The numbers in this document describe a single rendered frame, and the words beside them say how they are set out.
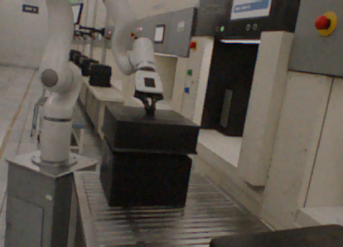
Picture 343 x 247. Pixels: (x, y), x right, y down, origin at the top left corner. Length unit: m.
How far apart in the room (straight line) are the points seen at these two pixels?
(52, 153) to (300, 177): 0.97
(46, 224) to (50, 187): 0.16
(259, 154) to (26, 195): 0.94
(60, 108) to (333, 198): 1.07
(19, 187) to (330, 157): 1.19
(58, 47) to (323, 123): 1.00
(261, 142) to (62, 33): 0.87
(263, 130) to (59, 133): 0.82
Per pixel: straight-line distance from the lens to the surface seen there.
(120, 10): 1.37
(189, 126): 1.12
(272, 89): 1.16
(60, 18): 1.44
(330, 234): 0.66
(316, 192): 1.17
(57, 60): 1.40
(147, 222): 1.09
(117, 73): 4.74
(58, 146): 1.48
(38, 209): 1.50
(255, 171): 1.21
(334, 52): 1.05
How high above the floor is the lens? 1.27
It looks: 11 degrees down
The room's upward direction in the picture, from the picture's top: 8 degrees clockwise
